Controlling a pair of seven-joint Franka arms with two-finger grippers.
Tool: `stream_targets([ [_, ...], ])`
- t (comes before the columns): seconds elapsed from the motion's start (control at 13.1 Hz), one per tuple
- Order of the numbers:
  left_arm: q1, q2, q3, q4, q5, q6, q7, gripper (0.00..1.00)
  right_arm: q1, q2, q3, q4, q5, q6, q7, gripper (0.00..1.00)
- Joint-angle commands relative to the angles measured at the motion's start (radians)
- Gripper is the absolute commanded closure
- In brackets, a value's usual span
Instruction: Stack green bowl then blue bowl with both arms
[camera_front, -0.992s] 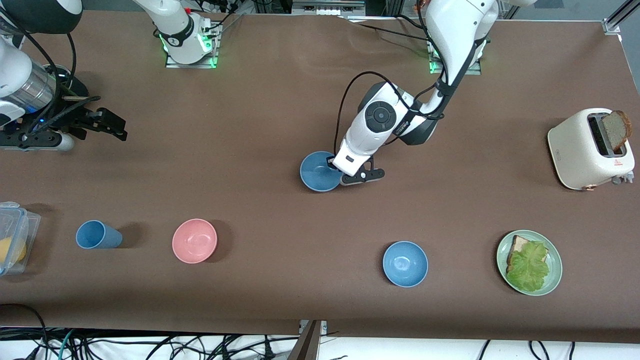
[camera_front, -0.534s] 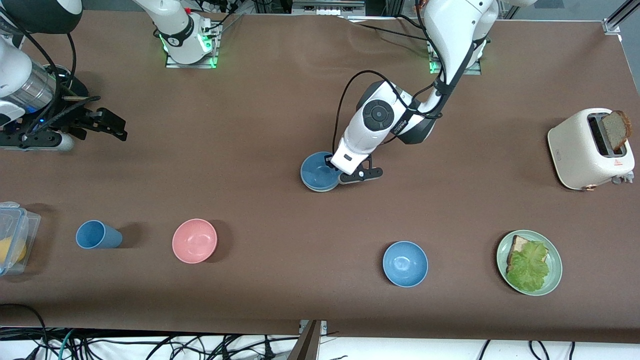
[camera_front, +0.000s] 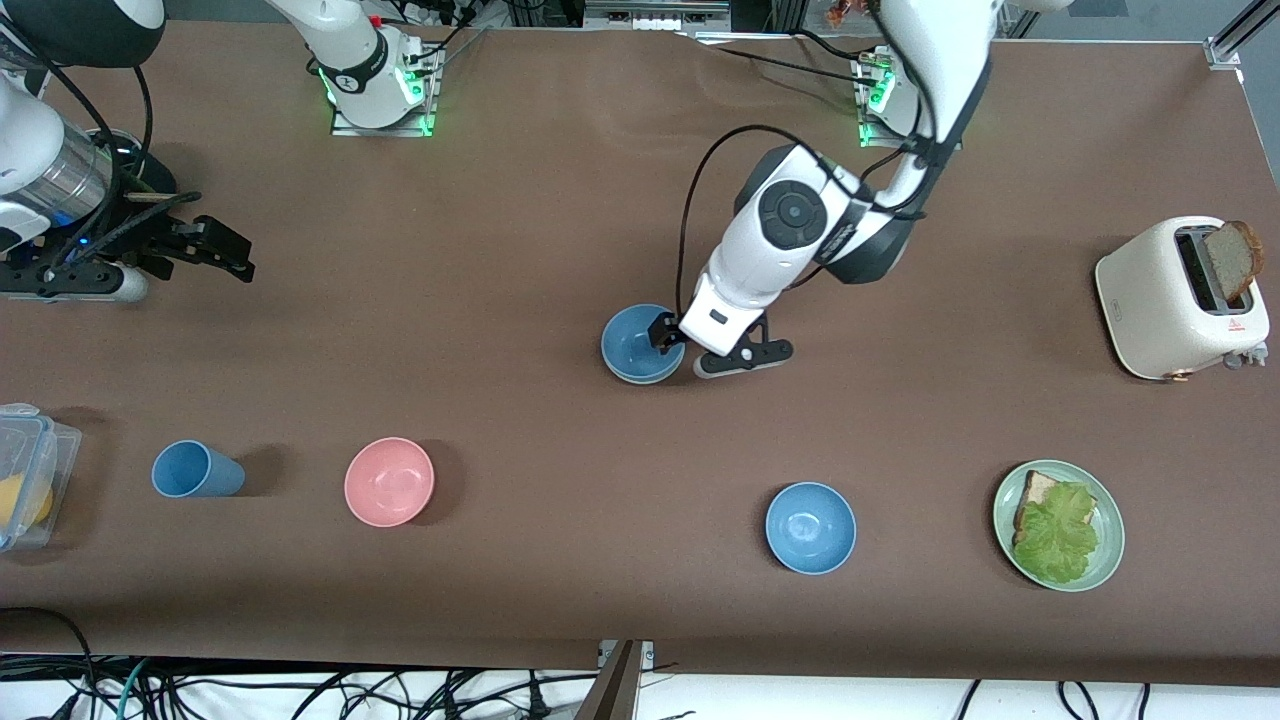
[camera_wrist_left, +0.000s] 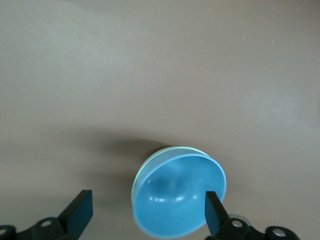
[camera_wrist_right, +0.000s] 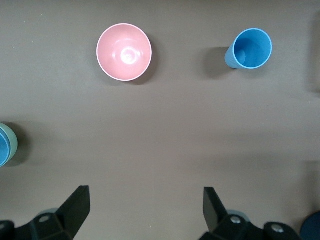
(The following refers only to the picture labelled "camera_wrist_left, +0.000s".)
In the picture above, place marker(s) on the blue bowl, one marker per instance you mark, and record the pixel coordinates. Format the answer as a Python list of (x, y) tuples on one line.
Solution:
[(175, 205)]

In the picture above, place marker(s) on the brown table cover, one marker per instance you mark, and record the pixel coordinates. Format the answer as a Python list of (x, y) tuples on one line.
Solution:
[(150, 75)]

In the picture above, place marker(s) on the light green bowl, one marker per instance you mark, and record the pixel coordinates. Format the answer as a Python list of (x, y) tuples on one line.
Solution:
[(170, 151)]

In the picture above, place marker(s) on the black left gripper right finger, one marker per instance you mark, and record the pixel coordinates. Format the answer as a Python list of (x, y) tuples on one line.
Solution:
[(216, 217)]

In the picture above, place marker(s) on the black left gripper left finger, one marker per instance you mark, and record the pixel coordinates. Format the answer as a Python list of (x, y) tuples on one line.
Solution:
[(77, 215)]

